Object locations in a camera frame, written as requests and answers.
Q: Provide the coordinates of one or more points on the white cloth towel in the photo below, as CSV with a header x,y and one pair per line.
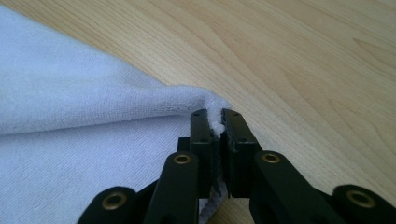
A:
x,y
77,124

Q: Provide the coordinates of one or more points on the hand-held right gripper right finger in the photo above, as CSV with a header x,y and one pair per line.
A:
x,y
239,155

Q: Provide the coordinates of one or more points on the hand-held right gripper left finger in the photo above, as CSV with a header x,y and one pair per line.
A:
x,y
202,149

